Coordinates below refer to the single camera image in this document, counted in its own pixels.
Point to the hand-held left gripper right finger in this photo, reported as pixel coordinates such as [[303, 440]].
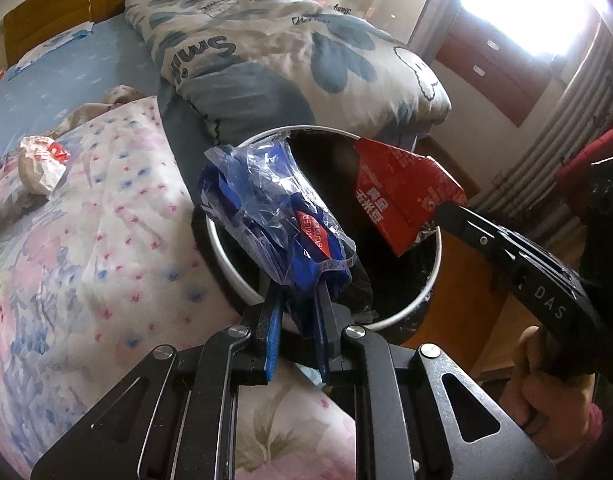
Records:
[[320, 340]]

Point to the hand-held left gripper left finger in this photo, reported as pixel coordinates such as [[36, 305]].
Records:
[[272, 340]]

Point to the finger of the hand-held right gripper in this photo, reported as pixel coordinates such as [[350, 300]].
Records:
[[476, 232]]

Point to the red snack packet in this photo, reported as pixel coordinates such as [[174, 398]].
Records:
[[401, 180]]

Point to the black round trash bin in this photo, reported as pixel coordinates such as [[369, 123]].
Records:
[[226, 255]]

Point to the blue plastic wrapper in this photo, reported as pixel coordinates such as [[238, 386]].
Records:
[[286, 210]]

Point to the white paper bag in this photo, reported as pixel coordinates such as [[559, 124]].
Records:
[[41, 165]]

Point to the person's right hand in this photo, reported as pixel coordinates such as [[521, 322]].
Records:
[[551, 405]]

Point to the red cloth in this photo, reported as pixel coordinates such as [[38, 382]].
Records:
[[601, 155]]

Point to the grey radiator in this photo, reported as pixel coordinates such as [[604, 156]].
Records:
[[561, 135]]

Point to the brown wooden dresser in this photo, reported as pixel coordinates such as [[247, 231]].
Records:
[[486, 65]]

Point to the pink floral quilt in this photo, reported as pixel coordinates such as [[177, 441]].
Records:
[[111, 260]]

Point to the blue heart print quilt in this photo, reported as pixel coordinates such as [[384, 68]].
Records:
[[286, 45]]

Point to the beige patterned cloth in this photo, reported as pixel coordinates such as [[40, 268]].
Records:
[[116, 97]]

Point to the blue bed sheet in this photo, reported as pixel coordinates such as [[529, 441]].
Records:
[[86, 75]]

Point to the blue and white pillow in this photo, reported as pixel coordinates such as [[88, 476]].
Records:
[[61, 42]]

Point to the wooden headboard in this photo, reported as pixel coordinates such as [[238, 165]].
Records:
[[61, 5]]

